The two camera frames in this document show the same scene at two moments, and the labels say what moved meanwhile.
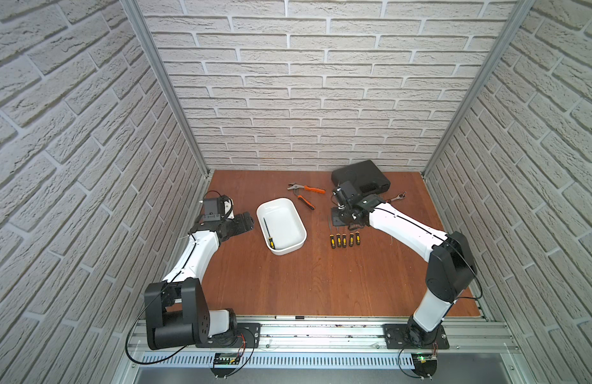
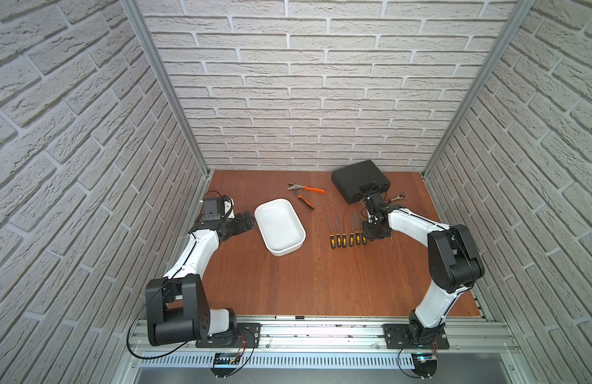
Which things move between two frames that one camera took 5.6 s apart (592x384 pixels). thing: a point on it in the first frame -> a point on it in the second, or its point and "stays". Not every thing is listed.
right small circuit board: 425,364 stays
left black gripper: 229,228 stays
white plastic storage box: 282,227 stays
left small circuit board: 225,363 stays
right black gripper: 334,215 -> 366,232
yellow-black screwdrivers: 270,239 -> 364,239
